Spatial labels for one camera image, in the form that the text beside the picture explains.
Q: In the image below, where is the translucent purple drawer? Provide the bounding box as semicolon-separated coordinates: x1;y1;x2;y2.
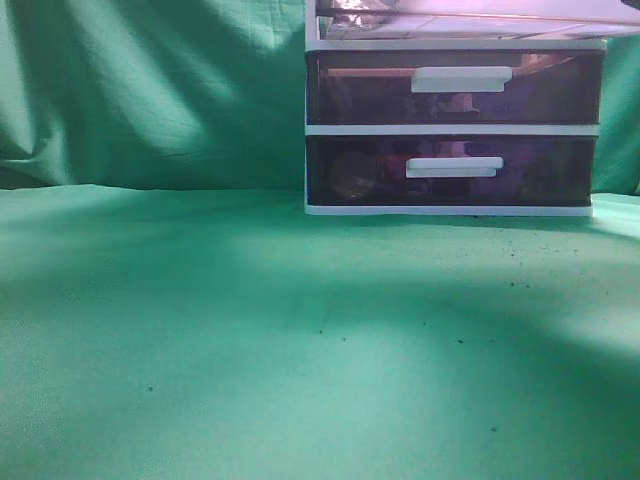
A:
306;50;604;125
310;0;639;40
306;135;596;207

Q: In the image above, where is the green cloth backdrop and cover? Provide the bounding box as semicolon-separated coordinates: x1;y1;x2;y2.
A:
1;1;639;479

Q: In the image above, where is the white plastic drawer cabinet frame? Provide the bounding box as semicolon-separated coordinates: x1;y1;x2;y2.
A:
304;1;614;217

